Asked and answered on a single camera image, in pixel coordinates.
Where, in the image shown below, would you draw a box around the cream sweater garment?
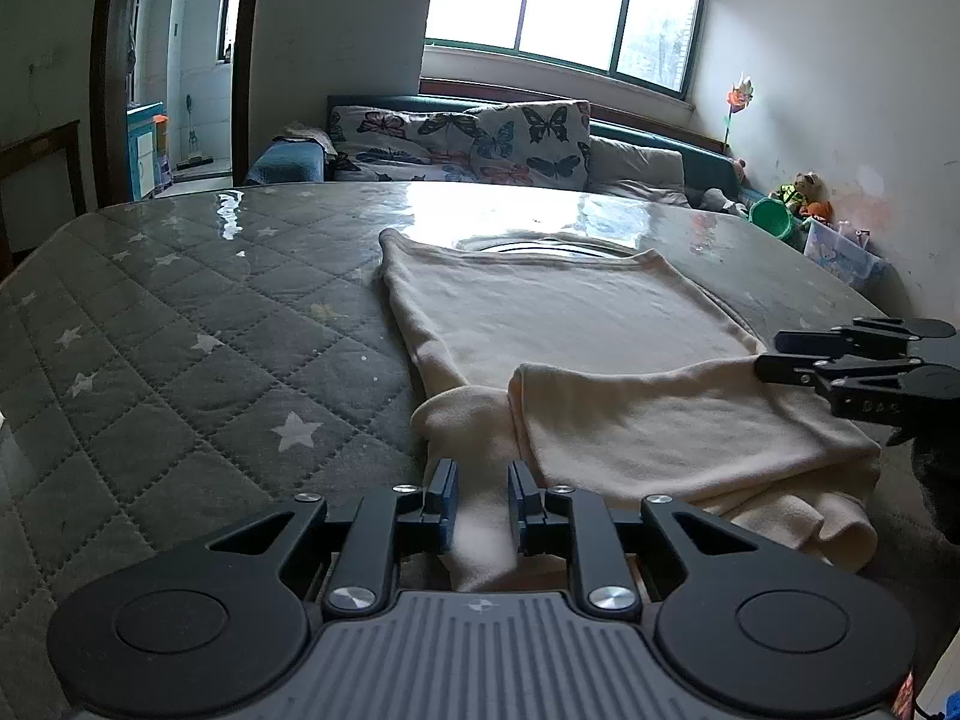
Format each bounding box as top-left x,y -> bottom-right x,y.
379,229 -> 878,590

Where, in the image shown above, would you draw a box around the clear plastic storage box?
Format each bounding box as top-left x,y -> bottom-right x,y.
804,220 -> 887,291

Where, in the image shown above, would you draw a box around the green plastic bucket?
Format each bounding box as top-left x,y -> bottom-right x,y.
748,197 -> 796,241

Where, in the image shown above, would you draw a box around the plush toy bear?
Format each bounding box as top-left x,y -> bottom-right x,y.
770,171 -> 833,223

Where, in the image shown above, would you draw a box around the teal sofa bench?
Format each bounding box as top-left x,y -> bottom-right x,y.
327,99 -> 742,213

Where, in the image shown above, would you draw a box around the beige cushion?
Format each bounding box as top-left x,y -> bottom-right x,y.
586,137 -> 688,208

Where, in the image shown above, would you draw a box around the grey quilted star table cover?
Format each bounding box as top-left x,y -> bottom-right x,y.
0,180 -> 960,720

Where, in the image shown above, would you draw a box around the colourful pinwheel toy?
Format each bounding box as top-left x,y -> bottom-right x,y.
722,75 -> 755,148

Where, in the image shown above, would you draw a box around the black round induction cooktop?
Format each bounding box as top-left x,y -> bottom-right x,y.
455,232 -> 638,259

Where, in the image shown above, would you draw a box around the butterfly pillow lying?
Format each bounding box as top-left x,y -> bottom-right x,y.
327,106 -> 480,182

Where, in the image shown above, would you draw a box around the butterfly pillow upright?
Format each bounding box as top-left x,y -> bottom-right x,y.
467,99 -> 590,192

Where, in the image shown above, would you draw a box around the blue toy shelf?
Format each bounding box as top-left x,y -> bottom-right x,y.
125,103 -> 172,202

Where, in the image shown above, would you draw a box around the window with green frame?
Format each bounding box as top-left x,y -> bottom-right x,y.
425,0 -> 704,98

